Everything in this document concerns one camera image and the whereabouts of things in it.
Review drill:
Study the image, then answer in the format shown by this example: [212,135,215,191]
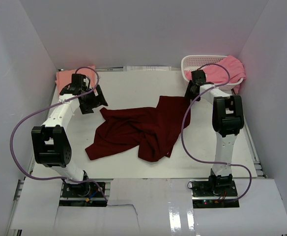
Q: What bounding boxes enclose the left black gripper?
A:
[80,85,107,115]

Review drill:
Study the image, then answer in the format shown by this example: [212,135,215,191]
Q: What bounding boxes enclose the dark red t shirt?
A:
[85,96,191,162]

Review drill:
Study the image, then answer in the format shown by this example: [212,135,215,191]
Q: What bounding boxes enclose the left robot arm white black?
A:
[31,73,108,196]

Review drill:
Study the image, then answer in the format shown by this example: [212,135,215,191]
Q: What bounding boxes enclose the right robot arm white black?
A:
[185,70,244,197]

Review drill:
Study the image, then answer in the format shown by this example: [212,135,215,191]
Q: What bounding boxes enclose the white plastic basket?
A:
[181,55,244,91]

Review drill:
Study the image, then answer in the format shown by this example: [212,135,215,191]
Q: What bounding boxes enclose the folded salmon pink t shirt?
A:
[56,68,97,93]

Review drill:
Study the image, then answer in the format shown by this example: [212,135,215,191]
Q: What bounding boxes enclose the pink t shirt in basket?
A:
[184,55,247,94]

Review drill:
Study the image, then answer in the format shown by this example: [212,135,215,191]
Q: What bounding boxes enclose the white paper sheets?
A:
[123,66,172,72]

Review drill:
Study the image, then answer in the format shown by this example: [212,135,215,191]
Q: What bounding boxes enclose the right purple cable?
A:
[182,63,253,201]

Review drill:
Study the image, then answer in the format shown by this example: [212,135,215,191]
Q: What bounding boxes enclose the purple cable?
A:
[9,66,108,201]
[182,63,253,201]

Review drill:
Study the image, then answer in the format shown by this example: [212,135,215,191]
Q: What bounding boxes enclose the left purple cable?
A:
[9,66,108,201]

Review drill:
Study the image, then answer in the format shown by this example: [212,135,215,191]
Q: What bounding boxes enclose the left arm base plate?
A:
[59,181,110,207]

